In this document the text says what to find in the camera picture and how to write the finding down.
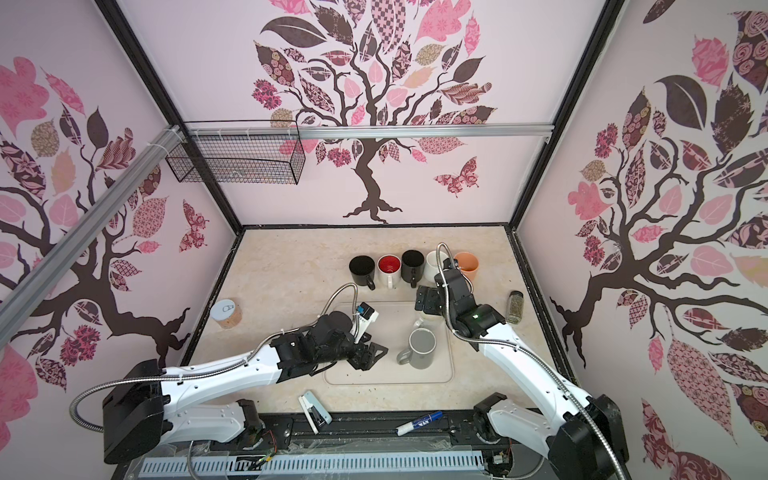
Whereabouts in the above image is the white ribbed-bottom mug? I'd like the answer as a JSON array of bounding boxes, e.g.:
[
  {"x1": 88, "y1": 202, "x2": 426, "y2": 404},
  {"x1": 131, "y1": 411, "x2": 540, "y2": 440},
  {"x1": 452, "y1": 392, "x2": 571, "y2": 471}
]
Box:
[{"x1": 424, "y1": 250, "x2": 448, "y2": 284}]

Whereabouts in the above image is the peach orange mug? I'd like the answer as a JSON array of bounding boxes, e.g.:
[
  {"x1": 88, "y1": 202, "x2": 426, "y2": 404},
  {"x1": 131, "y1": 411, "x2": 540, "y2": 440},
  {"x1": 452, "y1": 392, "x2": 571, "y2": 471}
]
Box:
[{"x1": 454, "y1": 252, "x2": 480, "y2": 282}]

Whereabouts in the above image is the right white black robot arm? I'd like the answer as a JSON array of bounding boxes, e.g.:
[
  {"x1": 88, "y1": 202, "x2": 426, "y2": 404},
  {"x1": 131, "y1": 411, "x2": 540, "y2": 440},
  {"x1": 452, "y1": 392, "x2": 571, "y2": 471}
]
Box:
[{"x1": 432, "y1": 242, "x2": 631, "y2": 479}]

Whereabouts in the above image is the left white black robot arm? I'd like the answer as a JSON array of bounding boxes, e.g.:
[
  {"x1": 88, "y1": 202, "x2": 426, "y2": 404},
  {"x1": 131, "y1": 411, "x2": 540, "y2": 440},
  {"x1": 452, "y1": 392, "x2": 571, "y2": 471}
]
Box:
[{"x1": 69, "y1": 301, "x2": 388, "y2": 465}]

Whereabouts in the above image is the grey mug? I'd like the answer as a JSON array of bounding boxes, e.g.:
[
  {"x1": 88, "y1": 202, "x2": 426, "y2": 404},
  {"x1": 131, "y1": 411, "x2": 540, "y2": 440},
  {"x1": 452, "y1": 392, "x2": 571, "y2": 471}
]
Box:
[{"x1": 396, "y1": 328, "x2": 437, "y2": 370}]

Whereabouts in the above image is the glass spice jar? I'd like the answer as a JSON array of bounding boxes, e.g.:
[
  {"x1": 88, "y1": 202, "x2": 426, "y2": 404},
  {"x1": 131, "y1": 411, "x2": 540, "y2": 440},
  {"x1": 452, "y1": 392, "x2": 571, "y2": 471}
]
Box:
[{"x1": 506, "y1": 290, "x2": 525, "y2": 325}]

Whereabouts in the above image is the white teal stapler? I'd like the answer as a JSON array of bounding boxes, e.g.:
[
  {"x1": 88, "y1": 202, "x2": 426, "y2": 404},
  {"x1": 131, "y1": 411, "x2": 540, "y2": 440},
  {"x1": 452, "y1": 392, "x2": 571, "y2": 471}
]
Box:
[{"x1": 298, "y1": 391, "x2": 332, "y2": 434}]

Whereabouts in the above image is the blue white marker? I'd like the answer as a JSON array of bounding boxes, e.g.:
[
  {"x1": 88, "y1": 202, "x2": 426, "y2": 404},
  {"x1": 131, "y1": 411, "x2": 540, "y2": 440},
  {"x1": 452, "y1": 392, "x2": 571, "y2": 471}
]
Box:
[{"x1": 396, "y1": 411, "x2": 443, "y2": 436}]

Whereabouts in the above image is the orange tin can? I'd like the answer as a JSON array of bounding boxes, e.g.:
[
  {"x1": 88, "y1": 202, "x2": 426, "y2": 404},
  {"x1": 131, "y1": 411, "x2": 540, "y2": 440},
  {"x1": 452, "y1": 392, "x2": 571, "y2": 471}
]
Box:
[{"x1": 210, "y1": 299, "x2": 242, "y2": 329}]

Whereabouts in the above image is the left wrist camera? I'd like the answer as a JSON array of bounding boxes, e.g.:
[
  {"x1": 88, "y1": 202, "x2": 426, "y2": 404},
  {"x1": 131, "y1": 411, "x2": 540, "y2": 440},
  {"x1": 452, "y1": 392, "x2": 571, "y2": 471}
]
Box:
[{"x1": 354, "y1": 302, "x2": 379, "y2": 343}]

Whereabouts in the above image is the black base frame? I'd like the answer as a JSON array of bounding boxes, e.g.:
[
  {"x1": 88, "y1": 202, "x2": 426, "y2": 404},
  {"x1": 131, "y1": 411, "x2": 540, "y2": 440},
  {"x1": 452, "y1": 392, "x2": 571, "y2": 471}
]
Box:
[{"x1": 110, "y1": 407, "x2": 631, "y2": 480}]

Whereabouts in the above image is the black wire basket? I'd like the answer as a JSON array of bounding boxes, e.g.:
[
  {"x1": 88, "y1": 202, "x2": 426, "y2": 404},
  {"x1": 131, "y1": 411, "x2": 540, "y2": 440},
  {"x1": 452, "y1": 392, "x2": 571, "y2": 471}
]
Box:
[{"x1": 165, "y1": 120, "x2": 306, "y2": 185}]

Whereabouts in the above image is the horizontal aluminium rail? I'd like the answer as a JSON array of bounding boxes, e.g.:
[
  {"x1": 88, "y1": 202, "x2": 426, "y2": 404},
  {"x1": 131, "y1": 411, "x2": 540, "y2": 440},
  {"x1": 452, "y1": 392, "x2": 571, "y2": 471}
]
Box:
[{"x1": 188, "y1": 123, "x2": 554, "y2": 140}]

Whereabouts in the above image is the white slotted cable duct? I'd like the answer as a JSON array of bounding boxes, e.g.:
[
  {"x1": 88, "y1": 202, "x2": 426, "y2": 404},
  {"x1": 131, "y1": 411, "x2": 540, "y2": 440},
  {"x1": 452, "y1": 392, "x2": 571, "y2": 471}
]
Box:
[{"x1": 134, "y1": 451, "x2": 485, "y2": 479}]

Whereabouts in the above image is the diagonal aluminium rail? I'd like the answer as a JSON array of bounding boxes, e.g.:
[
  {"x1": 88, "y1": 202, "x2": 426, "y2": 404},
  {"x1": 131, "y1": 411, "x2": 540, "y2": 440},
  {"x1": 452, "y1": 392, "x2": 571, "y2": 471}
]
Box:
[{"x1": 1, "y1": 126, "x2": 182, "y2": 345}]

